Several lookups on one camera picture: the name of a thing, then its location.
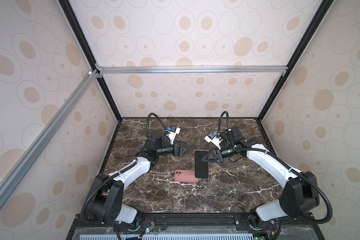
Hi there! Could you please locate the pink phone case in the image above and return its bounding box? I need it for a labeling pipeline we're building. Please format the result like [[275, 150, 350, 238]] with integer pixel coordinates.
[[174, 170, 199, 183]]

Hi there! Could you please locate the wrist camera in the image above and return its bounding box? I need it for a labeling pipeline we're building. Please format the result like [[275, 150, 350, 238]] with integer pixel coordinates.
[[164, 127, 181, 145], [205, 132, 222, 150]]

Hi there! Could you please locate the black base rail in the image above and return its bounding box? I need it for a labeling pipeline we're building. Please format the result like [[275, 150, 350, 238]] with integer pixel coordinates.
[[67, 213, 324, 240]]

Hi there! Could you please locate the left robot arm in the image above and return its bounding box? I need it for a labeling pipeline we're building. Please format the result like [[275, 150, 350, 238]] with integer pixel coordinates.
[[80, 130, 193, 229]]

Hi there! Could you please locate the right black corner post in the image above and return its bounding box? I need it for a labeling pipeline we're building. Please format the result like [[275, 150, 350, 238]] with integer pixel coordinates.
[[257, 0, 335, 122]]

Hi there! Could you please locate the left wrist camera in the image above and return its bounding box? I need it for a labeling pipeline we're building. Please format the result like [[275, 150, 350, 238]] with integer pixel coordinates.
[[164, 127, 181, 145]]

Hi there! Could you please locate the black corner frame post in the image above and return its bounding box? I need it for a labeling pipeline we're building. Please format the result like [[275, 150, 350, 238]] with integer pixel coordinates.
[[58, 0, 123, 121]]

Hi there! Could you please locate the diagonal aluminium rail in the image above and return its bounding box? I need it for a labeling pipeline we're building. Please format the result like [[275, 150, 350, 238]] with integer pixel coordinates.
[[0, 69, 100, 210]]

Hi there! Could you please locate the horizontal aluminium rail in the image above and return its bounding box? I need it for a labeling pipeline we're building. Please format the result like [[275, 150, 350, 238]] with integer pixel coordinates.
[[99, 65, 288, 74]]

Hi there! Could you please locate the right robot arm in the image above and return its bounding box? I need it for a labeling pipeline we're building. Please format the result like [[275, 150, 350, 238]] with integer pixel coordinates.
[[202, 127, 333, 229]]

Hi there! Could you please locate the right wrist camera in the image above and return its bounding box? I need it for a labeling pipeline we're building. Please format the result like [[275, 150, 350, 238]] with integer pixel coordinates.
[[205, 132, 222, 150]]

